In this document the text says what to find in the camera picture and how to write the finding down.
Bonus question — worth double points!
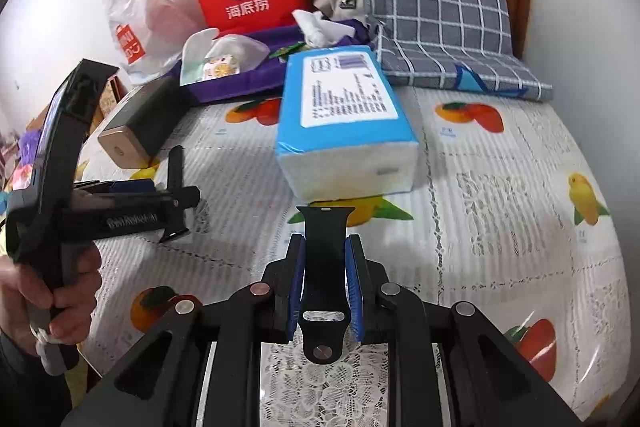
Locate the black watch strap long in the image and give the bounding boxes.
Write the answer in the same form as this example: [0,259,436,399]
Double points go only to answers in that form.
[166,145,184,191]

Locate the clear plastic bag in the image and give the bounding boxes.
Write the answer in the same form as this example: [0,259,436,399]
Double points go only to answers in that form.
[180,28,270,87]

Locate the orange print tissue packet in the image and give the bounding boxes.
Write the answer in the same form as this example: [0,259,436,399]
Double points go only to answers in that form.
[202,54,241,81]

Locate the green tissue pack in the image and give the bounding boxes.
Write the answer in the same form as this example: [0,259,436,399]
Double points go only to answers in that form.
[292,10,356,49]

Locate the person left hand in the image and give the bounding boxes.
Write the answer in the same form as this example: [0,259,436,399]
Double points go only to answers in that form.
[1,244,102,355]

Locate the dark green wooden box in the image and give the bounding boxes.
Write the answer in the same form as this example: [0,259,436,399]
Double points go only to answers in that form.
[98,76,189,169]

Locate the patterned small box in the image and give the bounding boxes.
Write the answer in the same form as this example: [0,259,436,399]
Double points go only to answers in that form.
[99,76,126,118]

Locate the fruit print tablecloth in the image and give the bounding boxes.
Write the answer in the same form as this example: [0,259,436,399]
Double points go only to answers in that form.
[81,88,630,418]

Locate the white Miniso plastic bag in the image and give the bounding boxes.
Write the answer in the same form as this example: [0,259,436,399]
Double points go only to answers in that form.
[102,0,198,84]

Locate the blue tissue pack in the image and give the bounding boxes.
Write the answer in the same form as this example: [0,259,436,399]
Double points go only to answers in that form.
[276,46,419,202]

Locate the purple towel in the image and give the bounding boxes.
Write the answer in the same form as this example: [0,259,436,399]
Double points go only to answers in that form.
[171,18,374,105]

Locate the grey plaid cushion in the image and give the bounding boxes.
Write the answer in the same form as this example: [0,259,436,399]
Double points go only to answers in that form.
[363,0,553,102]

